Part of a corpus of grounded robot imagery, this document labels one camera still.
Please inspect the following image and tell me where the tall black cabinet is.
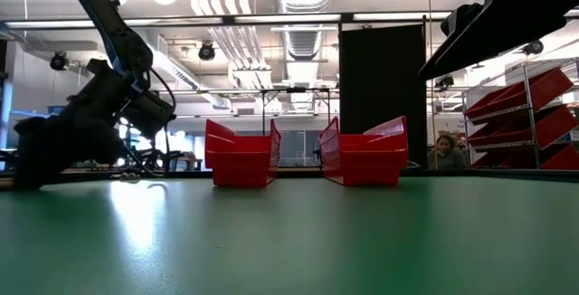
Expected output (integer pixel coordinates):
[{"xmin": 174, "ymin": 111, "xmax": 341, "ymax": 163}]
[{"xmin": 338, "ymin": 24, "xmax": 428, "ymax": 169}]

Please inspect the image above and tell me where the white rectangular ceiling duct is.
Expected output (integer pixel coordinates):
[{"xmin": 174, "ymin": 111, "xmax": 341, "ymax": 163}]
[{"xmin": 144, "ymin": 32, "xmax": 232, "ymax": 109}]

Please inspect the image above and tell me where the red plastic bin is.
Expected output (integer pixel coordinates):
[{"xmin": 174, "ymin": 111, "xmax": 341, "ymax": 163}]
[
  {"xmin": 318, "ymin": 115, "xmax": 410, "ymax": 187},
  {"xmin": 204, "ymin": 118, "xmax": 282, "ymax": 188}
]

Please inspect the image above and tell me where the silver round ventilation duct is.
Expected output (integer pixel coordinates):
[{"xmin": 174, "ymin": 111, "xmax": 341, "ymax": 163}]
[{"xmin": 275, "ymin": 0, "xmax": 337, "ymax": 61}]

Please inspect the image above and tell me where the ceiling light strip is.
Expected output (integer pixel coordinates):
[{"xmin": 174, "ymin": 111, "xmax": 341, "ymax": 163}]
[
  {"xmin": 4, "ymin": 19, "xmax": 99, "ymax": 30},
  {"xmin": 233, "ymin": 13, "xmax": 342, "ymax": 24},
  {"xmin": 352, "ymin": 12, "xmax": 453, "ymax": 21}
]

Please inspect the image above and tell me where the black aluminium table frame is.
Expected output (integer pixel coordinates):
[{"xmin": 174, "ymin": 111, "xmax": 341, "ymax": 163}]
[{"xmin": 0, "ymin": 167, "xmax": 579, "ymax": 186}]

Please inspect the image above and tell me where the wire shelf rack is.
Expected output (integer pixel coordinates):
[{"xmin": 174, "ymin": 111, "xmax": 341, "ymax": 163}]
[{"xmin": 460, "ymin": 62, "xmax": 579, "ymax": 172}]

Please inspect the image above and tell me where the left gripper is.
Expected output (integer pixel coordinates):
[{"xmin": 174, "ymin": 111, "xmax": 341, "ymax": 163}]
[{"xmin": 13, "ymin": 116, "xmax": 124, "ymax": 190}]

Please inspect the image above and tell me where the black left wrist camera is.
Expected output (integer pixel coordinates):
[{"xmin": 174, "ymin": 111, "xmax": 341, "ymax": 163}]
[{"xmin": 120, "ymin": 90, "xmax": 177, "ymax": 141}]

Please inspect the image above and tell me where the black left camera cable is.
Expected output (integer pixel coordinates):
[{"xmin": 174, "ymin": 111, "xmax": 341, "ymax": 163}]
[{"xmin": 147, "ymin": 66, "xmax": 178, "ymax": 109}]

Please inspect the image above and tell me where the person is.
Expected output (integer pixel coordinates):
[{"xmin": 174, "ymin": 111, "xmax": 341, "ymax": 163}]
[{"xmin": 427, "ymin": 134, "xmax": 470, "ymax": 171}]

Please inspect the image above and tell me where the green table mat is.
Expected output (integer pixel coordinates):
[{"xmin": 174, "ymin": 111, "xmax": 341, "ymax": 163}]
[{"xmin": 0, "ymin": 175, "xmax": 579, "ymax": 295}]

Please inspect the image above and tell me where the red shelf bin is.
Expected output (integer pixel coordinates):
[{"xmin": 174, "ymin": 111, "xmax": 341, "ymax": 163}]
[
  {"xmin": 464, "ymin": 66, "xmax": 574, "ymax": 122},
  {"xmin": 467, "ymin": 103, "xmax": 579, "ymax": 149},
  {"xmin": 470, "ymin": 143, "xmax": 579, "ymax": 172}
]

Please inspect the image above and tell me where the black frame workstation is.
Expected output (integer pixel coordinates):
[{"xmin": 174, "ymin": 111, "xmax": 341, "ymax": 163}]
[{"xmin": 260, "ymin": 87, "xmax": 334, "ymax": 169}]

